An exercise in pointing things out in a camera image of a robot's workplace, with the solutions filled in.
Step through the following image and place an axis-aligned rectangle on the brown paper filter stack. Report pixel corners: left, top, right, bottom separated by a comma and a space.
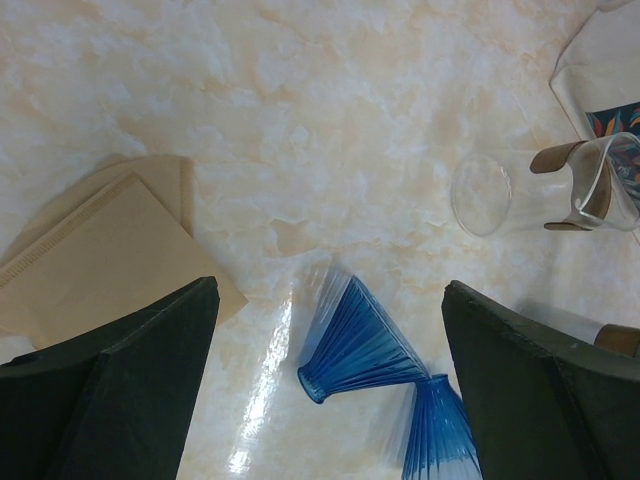
1, 154, 194, 264

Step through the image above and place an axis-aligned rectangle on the blue glass dripper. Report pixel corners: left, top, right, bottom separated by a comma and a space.
387, 374, 482, 479
297, 267, 430, 404

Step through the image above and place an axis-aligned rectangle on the cream canvas tote bag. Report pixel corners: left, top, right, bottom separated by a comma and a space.
549, 1, 639, 139

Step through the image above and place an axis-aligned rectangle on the smoked glass carafe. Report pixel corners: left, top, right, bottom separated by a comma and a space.
516, 299, 639, 359

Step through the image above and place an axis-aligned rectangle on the clear glass beaker wooden collar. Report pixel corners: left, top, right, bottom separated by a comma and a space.
451, 133, 639, 237

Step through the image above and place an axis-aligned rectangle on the brown paper coffee filter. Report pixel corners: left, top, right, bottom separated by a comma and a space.
1, 173, 247, 349

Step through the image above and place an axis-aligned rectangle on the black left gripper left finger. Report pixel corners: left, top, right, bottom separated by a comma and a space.
1, 277, 220, 479

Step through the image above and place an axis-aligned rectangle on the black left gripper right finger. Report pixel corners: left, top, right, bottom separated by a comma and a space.
441, 280, 639, 479

